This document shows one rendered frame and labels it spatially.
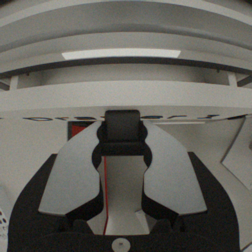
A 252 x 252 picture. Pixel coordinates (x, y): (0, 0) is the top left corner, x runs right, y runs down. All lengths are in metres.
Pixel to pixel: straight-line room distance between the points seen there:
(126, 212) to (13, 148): 0.94
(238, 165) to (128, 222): 0.92
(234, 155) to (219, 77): 1.11
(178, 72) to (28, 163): 0.31
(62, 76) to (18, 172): 0.22
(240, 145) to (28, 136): 1.28
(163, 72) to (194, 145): 0.95
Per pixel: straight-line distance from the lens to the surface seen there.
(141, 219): 1.18
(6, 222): 0.40
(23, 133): 0.34
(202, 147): 1.17
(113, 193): 1.11
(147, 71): 0.22
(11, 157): 0.36
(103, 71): 0.22
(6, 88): 0.21
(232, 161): 1.29
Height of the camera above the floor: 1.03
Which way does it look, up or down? 86 degrees down
